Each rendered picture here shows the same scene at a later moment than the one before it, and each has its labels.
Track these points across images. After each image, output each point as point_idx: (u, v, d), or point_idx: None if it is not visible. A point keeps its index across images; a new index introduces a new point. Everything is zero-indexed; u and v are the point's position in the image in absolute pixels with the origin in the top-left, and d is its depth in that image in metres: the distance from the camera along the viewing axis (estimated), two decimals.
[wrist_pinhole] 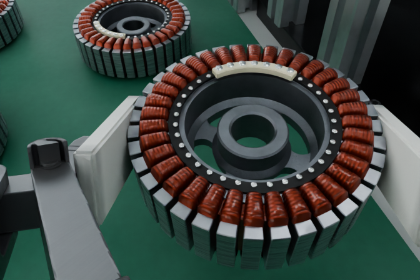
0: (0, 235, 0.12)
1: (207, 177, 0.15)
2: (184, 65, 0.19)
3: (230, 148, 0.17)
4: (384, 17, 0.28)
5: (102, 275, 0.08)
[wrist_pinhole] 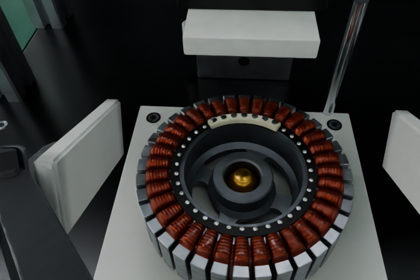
0: None
1: (203, 222, 0.18)
2: (183, 117, 0.22)
3: (223, 194, 0.20)
4: None
5: None
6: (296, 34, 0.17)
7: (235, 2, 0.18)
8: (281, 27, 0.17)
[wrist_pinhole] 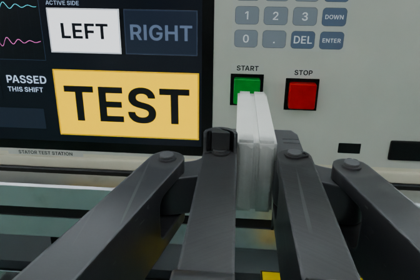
0: (167, 218, 0.13)
1: None
2: None
3: None
4: None
5: (219, 265, 0.08)
6: None
7: None
8: None
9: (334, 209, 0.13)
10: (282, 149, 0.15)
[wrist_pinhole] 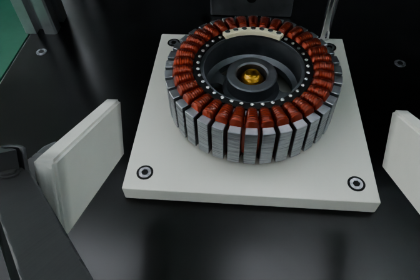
0: None
1: (220, 100, 0.22)
2: (202, 30, 0.26)
3: (235, 85, 0.24)
4: None
5: None
6: None
7: None
8: None
9: None
10: None
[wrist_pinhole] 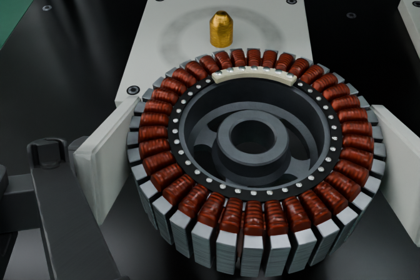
0: (0, 235, 0.12)
1: (207, 185, 0.15)
2: (183, 70, 0.19)
3: (230, 155, 0.17)
4: None
5: (102, 275, 0.08)
6: None
7: None
8: None
9: None
10: None
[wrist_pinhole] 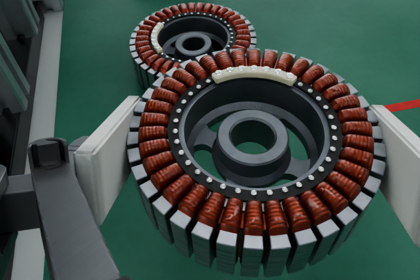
0: (0, 235, 0.12)
1: (207, 185, 0.15)
2: (183, 70, 0.19)
3: (230, 155, 0.17)
4: None
5: (102, 275, 0.08)
6: None
7: None
8: None
9: None
10: None
